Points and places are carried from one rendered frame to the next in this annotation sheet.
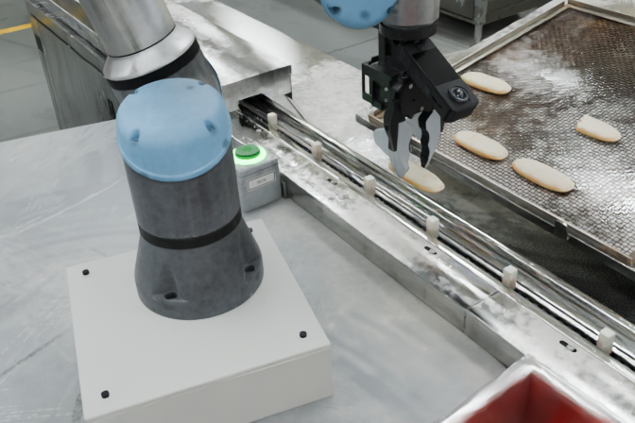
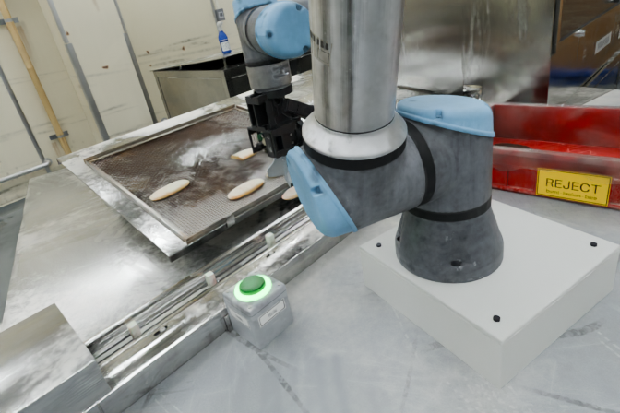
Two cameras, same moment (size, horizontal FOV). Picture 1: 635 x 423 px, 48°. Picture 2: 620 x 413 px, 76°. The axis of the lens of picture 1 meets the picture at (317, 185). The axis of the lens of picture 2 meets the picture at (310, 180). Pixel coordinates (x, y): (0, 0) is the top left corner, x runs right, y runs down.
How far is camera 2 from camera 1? 1.12 m
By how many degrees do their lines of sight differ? 84
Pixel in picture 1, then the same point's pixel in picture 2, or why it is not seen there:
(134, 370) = (560, 242)
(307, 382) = not seen: hidden behind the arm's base
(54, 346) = (552, 388)
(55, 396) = (595, 351)
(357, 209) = (307, 234)
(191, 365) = (530, 223)
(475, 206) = (273, 216)
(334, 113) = (103, 314)
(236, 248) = not seen: hidden behind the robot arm
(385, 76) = (292, 123)
